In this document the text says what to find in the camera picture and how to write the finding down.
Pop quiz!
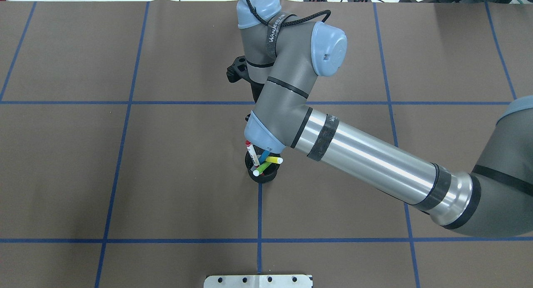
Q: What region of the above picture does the blue highlighter pen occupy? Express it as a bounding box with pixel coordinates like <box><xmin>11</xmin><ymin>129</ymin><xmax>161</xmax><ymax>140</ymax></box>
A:
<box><xmin>259</xmin><ymin>150</ymin><xmax>270</xmax><ymax>165</ymax></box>

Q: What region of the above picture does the yellow highlighter pen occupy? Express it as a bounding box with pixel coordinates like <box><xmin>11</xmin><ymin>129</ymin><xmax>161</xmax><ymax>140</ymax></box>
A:
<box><xmin>265</xmin><ymin>156</ymin><xmax>283</xmax><ymax>164</ymax></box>

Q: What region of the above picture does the white camera stand column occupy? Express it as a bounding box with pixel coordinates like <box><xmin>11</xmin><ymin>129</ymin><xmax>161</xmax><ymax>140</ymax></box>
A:
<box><xmin>203</xmin><ymin>274</ymin><xmax>314</xmax><ymax>288</ymax></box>

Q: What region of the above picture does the red white marker pen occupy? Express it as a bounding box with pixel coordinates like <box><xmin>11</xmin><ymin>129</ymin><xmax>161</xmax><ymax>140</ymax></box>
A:
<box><xmin>245</xmin><ymin>140</ymin><xmax>260</xmax><ymax>167</ymax></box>

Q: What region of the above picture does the green highlighter pen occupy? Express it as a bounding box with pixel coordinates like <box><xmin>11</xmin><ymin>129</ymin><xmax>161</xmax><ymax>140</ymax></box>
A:
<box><xmin>252</xmin><ymin>161</ymin><xmax>271</xmax><ymax>176</ymax></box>

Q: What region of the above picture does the black mesh pen cup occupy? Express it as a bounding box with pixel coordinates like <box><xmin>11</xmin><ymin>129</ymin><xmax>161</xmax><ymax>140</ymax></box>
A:
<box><xmin>245</xmin><ymin>152</ymin><xmax>280</xmax><ymax>184</ymax></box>

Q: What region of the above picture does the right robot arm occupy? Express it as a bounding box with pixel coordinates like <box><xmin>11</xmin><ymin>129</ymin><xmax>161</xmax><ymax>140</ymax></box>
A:
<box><xmin>237</xmin><ymin>0</ymin><xmax>533</xmax><ymax>238</ymax></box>

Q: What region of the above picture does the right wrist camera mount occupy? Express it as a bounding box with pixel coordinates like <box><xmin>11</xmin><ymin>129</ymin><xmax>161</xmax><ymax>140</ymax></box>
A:
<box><xmin>226</xmin><ymin>55</ymin><xmax>251</xmax><ymax>83</ymax></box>

